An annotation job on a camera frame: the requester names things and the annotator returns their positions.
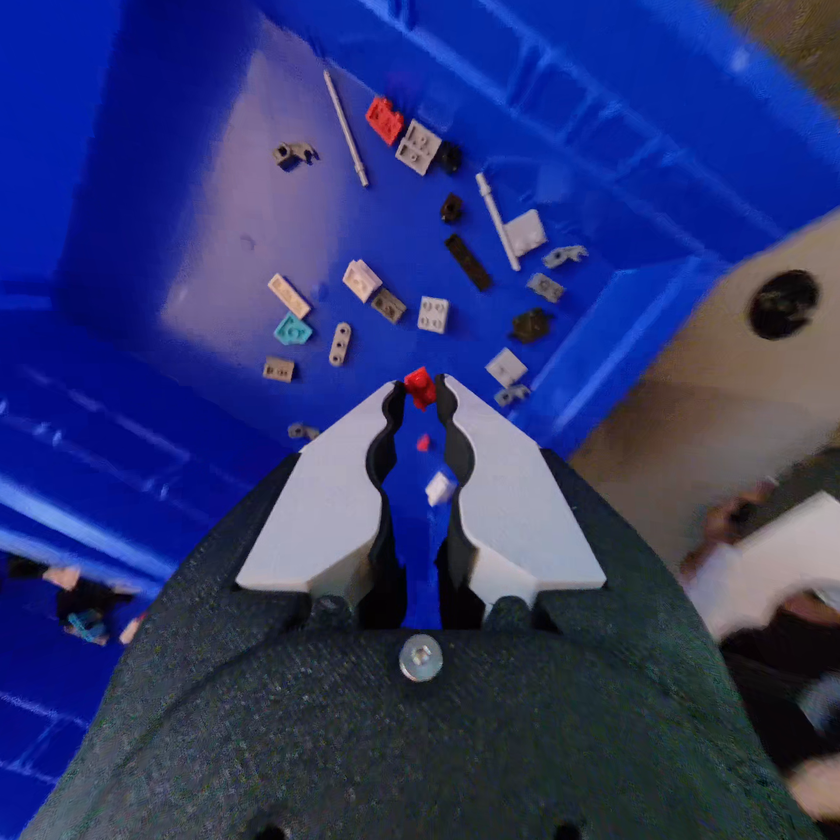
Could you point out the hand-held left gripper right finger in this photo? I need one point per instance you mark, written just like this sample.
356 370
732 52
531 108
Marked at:
525 512

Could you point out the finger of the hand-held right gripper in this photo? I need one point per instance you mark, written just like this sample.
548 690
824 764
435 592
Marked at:
774 564

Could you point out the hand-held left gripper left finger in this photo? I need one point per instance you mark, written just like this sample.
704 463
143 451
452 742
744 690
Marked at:
315 512

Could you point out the red toy brick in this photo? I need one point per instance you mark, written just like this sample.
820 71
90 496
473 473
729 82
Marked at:
420 388

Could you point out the blue plastic bin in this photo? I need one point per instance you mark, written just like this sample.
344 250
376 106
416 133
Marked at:
197 164
131 459

